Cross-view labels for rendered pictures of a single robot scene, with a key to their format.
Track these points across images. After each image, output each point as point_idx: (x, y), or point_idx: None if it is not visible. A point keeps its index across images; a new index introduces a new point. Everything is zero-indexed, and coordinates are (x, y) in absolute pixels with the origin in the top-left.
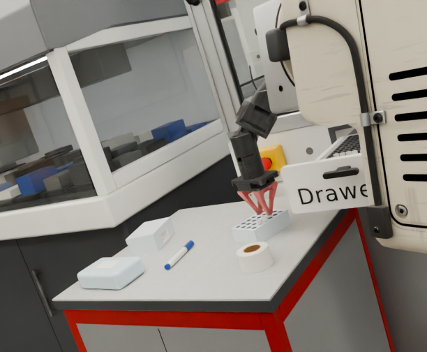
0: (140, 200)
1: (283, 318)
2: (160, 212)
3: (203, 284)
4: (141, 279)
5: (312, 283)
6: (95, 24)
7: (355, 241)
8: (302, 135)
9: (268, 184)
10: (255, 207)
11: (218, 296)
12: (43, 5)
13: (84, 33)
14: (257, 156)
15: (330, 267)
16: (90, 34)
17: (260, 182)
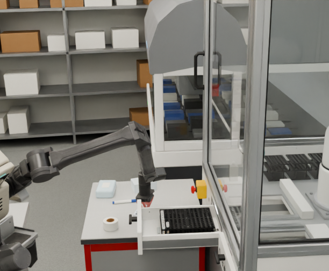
0: (178, 162)
1: (91, 250)
2: (193, 172)
3: (96, 218)
4: (106, 199)
5: (124, 251)
6: (190, 64)
7: (190, 256)
8: (208, 189)
9: (143, 201)
10: (144, 206)
11: (85, 226)
12: (156, 51)
13: (179, 68)
14: (143, 187)
15: (148, 254)
16: (183, 69)
17: (135, 198)
